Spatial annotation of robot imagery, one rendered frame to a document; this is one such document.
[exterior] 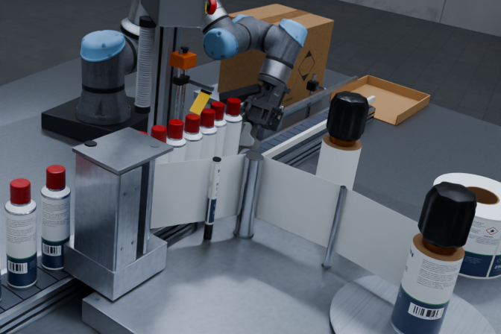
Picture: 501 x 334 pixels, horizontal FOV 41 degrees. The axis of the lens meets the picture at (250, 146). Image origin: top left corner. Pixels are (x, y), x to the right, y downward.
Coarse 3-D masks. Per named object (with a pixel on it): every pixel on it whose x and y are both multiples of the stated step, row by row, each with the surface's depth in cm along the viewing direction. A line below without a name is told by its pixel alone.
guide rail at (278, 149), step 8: (368, 104) 221; (312, 128) 192; (320, 128) 195; (296, 136) 185; (304, 136) 188; (280, 144) 179; (288, 144) 181; (296, 144) 185; (264, 152) 174; (272, 152) 175; (280, 152) 179
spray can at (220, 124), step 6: (216, 102) 155; (210, 108) 154; (216, 108) 153; (222, 108) 154; (216, 114) 154; (222, 114) 154; (216, 120) 154; (222, 120) 155; (216, 126) 154; (222, 126) 155; (222, 132) 155; (216, 138) 155; (222, 138) 156; (216, 144) 156; (222, 144) 157; (216, 150) 157; (222, 150) 158; (216, 156) 158
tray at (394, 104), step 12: (348, 84) 245; (360, 84) 255; (372, 84) 258; (384, 84) 255; (396, 84) 253; (384, 96) 249; (396, 96) 251; (408, 96) 251; (420, 96) 248; (384, 108) 238; (396, 108) 239; (408, 108) 230; (420, 108) 242; (384, 120) 227; (396, 120) 224
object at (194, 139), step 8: (192, 120) 144; (200, 120) 146; (184, 128) 147; (192, 128) 145; (184, 136) 146; (192, 136) 146; (200, 136) 147; (192, 144) 146; (200, 144) 147; (192, 152) 147; (200, 152) 149
